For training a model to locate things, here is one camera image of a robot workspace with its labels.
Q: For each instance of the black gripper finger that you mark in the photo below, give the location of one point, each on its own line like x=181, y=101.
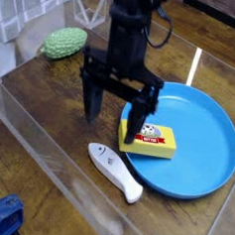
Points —
x=138, y=114
x=93, y=97

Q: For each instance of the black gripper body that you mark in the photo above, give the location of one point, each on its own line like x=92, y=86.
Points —
x=120, y=69

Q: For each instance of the yellow butter block toy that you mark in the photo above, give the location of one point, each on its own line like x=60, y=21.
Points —
x=153, y=140

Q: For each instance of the white wooden fish toy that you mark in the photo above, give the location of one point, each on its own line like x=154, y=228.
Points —
x=111, y=165

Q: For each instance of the blue round plastic tray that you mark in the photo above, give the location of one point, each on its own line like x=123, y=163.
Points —
x=205, y=137

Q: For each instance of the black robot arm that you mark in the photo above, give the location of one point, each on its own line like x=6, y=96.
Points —
x=120, y=69

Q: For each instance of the green bumpy gourd toy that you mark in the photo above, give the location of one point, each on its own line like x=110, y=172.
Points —
x=64, y=42

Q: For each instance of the clear acrylic barrier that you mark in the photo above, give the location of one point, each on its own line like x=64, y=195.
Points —
x=72, y=182

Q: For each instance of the white checkered cloth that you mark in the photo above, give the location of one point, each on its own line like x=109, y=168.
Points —
x=14, y=14

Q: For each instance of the clear acrylic corner bracket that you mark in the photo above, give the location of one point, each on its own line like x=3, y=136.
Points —
x=90, y=13

